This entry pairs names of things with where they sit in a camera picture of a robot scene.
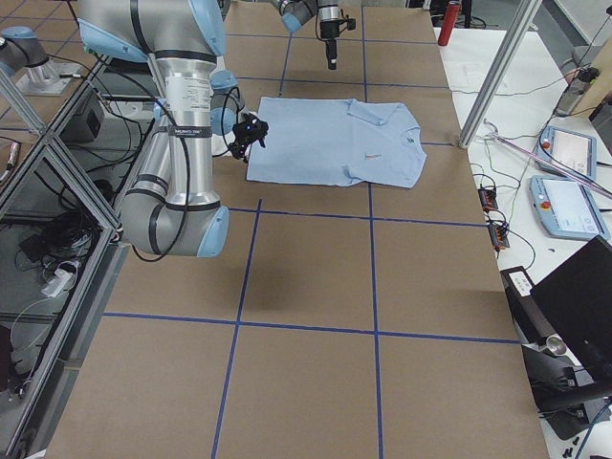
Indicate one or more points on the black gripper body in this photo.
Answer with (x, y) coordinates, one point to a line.
(329, 32)
(242, 146)

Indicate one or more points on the light blue t-shirt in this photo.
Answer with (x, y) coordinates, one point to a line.
(337, 142)

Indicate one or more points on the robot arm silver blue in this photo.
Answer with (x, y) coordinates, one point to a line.
(330, 17)
(172, 208)

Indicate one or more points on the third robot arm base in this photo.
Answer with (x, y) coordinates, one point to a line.
(33, 71)

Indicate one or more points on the red metal bottle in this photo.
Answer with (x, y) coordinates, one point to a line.
(450, 17)

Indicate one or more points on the black orange electronics box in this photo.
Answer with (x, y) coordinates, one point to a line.
(498, 232)
(487, 198)

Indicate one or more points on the white power strip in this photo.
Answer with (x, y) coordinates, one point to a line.
(61, 281)

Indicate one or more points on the far blue teach pendant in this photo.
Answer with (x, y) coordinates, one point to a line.
(573, 150)

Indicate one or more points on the blue teach pendant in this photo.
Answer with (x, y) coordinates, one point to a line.
(566, 209)
(573, 150)

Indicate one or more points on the near blue teach pendant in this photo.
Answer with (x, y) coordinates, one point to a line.
(566, 209)

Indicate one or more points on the black monitor on stand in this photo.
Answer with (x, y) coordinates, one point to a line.
(564, 322)

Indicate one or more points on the aluminium frame post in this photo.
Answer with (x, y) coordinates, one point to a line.
(502, 60)

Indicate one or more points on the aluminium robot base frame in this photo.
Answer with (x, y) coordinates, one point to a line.
(60, 209)

